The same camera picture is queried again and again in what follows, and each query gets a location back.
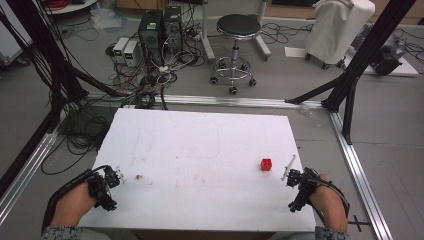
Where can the clear plastic bag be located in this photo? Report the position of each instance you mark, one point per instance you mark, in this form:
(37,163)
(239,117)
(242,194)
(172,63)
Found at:
(106,18)

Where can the black braced frame post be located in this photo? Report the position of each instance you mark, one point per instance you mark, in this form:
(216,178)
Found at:
(370,50)

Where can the white round table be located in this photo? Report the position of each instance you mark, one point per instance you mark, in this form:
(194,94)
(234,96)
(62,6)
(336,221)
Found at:
(71,6)

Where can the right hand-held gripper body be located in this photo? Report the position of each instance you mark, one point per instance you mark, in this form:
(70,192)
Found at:
(304,188)

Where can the person's left hand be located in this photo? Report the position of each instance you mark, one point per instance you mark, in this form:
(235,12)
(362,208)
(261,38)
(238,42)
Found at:
(73,204)

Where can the white floor board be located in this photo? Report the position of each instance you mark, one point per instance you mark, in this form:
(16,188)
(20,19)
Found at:
(408,69)

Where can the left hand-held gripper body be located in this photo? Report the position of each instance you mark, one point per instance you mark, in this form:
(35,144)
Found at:
(101,191)

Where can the white power supply box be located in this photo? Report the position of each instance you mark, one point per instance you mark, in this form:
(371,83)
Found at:
(130,53)
(120,48)

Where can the slim black computer tower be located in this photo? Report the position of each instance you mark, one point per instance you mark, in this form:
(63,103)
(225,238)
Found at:
(173,28)

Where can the red cube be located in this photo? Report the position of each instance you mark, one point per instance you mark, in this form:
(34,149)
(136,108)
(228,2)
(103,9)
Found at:
(266,164)

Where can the black round stool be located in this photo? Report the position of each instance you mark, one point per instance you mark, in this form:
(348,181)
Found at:
(238,26)

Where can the large black computer tower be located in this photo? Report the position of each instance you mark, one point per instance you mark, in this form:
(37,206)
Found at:
(151,36)

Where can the aluminium floor rail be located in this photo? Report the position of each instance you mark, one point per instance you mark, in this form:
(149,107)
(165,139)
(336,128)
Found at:
(26,170)
(233,100)
(361,176)

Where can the white covered cart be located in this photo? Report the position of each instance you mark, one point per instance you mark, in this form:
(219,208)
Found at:
(336,30)

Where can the white cabinet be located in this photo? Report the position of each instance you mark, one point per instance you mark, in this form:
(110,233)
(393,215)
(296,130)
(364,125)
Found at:
(11,36)

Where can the black device on floor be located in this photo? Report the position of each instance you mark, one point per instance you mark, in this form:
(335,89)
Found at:
(388,61)

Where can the white paper sheet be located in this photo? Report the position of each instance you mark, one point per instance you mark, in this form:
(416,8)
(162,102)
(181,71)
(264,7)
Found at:
(295,52)

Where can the white table leg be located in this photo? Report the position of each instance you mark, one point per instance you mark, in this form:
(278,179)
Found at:
(262,36)
(207,30)

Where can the clear plastic wrap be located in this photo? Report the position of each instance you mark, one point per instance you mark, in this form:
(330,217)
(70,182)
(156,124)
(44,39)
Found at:
(310,115)

